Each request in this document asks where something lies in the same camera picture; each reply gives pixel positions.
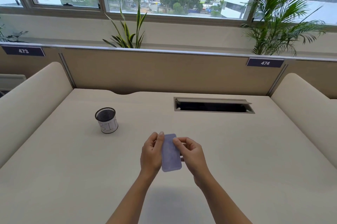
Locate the person's left hand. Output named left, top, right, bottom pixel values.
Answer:
left=140, top=131, right=165, bottom=177

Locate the person's right hand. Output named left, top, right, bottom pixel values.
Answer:
left=173, top=137, right=208, bottom=179

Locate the lavender phone case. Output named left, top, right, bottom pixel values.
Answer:
left=161, top=134, right=183, bottom=172

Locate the person's left forearm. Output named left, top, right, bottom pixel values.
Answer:
left=106, top=170, right=158, bottom=224

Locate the person's right forearm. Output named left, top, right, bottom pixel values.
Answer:
left=193, top=170, right=253, bottom=224

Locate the black mesh cup with paper label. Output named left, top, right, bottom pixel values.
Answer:
left=95, top=108, right=118, bottom=134

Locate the beige desk divider panel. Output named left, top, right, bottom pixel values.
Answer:
left=0, top=43, right=337, bottom=100

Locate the snake plant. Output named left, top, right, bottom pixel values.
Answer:
left=102, top=2, right=148, bottom=49

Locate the dark blue desk number sign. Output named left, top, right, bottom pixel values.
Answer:
left=1, top=46, right=46, bottom=57
left=246, top=58, right=285, bottom=68

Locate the cream side partition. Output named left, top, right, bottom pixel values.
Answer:
left=0, top=62, right=73, bottom=169
left=270, top=73, right=337, bottom=164

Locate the palm plant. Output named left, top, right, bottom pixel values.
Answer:
left=239, top=0, right=327, bottom=56

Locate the small dark plant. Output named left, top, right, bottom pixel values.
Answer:
left=0, top=16, right=29, bottom=43

